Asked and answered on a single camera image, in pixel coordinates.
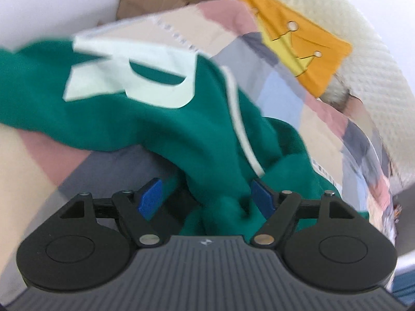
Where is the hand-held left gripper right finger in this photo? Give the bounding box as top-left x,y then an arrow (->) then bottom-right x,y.
251,179 -> 357,247

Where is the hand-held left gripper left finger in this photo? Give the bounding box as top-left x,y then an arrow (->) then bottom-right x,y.
60,179 -> 170,247

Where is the green hoodie with pale print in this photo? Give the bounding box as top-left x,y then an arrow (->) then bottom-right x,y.
0,36 -> 369,238

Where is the patchwork bed quilt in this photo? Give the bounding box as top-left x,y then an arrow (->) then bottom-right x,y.
0,0 -> 395,257

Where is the patchwork pillow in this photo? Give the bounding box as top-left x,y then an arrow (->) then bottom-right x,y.
337,92 -> 365,116

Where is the yellow crown pillow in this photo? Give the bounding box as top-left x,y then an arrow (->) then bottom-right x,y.
224,0 -> 353,98

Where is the blue object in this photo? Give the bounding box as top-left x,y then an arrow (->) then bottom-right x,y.
391,256 -> 415,304

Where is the cream quilted headboard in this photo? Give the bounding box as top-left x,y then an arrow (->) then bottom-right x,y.
253,0 -> 415,195

